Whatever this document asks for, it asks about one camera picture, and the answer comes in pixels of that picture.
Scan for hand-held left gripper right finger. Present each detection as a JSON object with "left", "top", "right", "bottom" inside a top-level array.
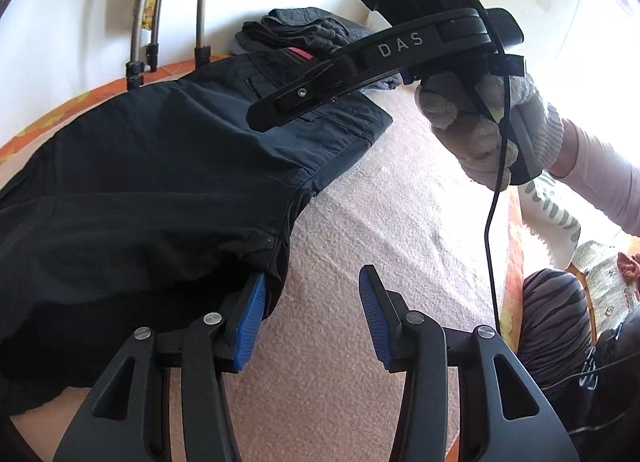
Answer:
[{"left": 359, "top": 264, "right": 582, "bottom": 462}]

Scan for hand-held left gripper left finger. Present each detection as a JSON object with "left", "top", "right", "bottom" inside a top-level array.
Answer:
[{"left": 52, "top": 273, "right": 268, "bottom": 462}]

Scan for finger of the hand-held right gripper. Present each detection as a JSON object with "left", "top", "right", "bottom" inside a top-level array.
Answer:
[{"left": 246, "top": 8, "right": 492, "bottom": 133}]

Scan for black pants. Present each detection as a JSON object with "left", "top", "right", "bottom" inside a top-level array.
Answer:
[{"left": 0, "top": 48, "right": 393, "bottom": 418}]

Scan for person's right forearm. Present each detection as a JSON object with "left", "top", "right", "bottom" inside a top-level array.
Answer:
[{"left": 549, "top": 117, "right": 640, "bottom": 236}]

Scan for person's right hand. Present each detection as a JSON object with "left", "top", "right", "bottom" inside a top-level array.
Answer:
[{"left": 415, "top": 72, "right": 564, "bottom": 191}]

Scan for pile of dark grey clothes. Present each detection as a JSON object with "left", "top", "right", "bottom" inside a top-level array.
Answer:
[{"left": 229, "top": 6, "right": 377, "bottom": 61}]

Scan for metal chair legs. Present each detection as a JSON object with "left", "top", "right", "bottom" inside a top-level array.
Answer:
[{"left": 125, "top": 0, "right": 217, "bottom": 90}]

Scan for person's striped legging leg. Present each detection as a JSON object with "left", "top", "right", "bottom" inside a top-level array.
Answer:
[{"left": 517, "top": 268, "right": 598, "bottom": 390}]

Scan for white printed cloth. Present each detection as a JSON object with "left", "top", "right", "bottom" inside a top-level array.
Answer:
[{"left": 515, "top": 176, "right": 585, "bottom": 269}]

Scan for beige printed bag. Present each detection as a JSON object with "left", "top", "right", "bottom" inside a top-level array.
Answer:
[{"left": 570, "top": 240, "right": 640, "bottom": 333}]

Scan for black bag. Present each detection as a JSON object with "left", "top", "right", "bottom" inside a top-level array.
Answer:
[{"left": 562, "top": 312, "right": 640, "bottom": 450}]

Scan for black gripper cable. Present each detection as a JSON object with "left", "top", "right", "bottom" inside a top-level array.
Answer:
[{"left": 484, "top": 12, "right": 519, "bottom": 339}]

